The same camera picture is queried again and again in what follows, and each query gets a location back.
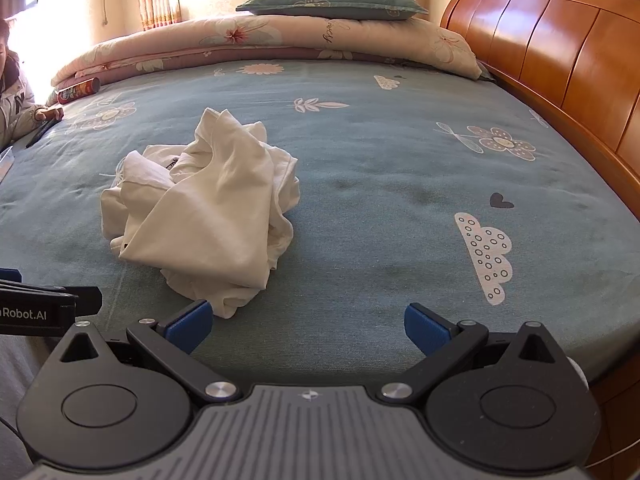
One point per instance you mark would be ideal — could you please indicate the teal floral pillow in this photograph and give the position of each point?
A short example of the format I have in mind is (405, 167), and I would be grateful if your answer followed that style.
(330, 2)

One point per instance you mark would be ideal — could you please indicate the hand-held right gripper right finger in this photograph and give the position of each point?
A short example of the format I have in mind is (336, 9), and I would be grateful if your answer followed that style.
(425, 327)

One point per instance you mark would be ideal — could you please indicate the dark green cushion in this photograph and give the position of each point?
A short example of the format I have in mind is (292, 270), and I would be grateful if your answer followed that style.
(486, 71)

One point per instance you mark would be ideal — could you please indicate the pink floral folded quilt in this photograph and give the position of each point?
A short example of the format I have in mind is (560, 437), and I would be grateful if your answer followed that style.
(300, 35)

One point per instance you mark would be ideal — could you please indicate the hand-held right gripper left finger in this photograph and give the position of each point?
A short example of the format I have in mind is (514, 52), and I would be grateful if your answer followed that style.
(192, 322)

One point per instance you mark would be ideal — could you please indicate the red snack can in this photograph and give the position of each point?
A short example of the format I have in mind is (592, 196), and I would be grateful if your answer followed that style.
(77, 91)

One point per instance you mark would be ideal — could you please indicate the wooden headboard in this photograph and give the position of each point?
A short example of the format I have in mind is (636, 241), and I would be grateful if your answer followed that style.
(560, 45)

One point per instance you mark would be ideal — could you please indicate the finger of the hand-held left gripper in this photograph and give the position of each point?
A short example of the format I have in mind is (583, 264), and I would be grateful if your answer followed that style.
(10, 276)

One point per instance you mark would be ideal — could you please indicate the white printed t-shirt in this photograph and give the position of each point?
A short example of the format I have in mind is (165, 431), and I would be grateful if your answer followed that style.
(215, 210)

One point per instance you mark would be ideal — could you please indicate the blue floral bed sheet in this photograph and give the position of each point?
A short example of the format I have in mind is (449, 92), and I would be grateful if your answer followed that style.
(390, 160)

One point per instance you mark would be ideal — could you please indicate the person's grey clothing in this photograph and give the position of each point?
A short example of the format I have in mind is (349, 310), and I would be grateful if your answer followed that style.
(15, 385)

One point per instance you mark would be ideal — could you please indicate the clear plastic box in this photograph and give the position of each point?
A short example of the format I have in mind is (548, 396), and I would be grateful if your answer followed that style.
(5, 165)

